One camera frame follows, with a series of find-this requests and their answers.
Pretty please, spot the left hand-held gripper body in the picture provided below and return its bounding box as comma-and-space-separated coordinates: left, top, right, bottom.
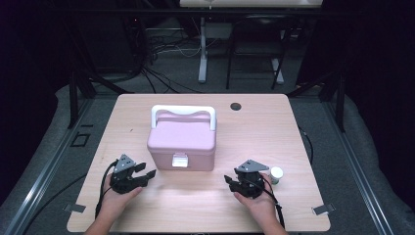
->
110, 154, 145, 195

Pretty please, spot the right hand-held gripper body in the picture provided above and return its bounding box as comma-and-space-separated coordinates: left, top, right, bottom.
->
234, 159, 270, 200

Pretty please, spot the white pill bottle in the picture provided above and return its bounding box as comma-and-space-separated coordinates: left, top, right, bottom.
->
269, 165, 284, 186

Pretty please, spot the pink storage box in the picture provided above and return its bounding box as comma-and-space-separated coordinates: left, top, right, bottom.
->
146, 104, 217, 172

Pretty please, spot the person's right hand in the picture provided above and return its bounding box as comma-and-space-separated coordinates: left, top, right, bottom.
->
233, 172, 280, 218

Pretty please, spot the person's left hand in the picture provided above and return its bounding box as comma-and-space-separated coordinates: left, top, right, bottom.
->
100, 175, 144, 213

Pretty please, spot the grey tape strip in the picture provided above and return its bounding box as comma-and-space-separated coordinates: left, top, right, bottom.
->
63, 203, 87, 213
311, 203, 336, 215

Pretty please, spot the black metal stand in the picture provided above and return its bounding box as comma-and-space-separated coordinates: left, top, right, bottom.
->
287, 70, 346, 133
67, 70, 135, 130

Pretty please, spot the black chair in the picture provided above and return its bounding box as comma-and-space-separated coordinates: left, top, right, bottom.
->
225, 14, 295, 91

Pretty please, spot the white desk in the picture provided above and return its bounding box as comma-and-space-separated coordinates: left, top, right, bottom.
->
179, 0, 324, 85

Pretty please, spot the left hand-held gripper cable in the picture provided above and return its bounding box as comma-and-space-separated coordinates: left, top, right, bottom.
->
94, 160, 118, 219

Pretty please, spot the hand-held gripper cable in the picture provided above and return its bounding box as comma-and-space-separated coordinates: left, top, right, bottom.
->
94, 160, 118, 219
243, 177, 286, 229

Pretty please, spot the right hand-held gripper cable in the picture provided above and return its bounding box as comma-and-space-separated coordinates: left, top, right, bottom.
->
243, 177, 286, 229

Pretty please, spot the black cable beside table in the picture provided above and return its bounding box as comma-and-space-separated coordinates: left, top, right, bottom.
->
297, 125, 315, 165

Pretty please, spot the black floor cable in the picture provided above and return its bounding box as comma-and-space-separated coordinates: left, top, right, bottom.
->
23, 172, 87, 235

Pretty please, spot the aluminium floor rail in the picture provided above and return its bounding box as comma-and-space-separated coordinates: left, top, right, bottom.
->
322, 101, 395, 235
3, 97, 96, 235

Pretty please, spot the tangle of floor cables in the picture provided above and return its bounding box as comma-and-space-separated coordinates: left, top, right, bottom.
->
140, 30, 204, 94

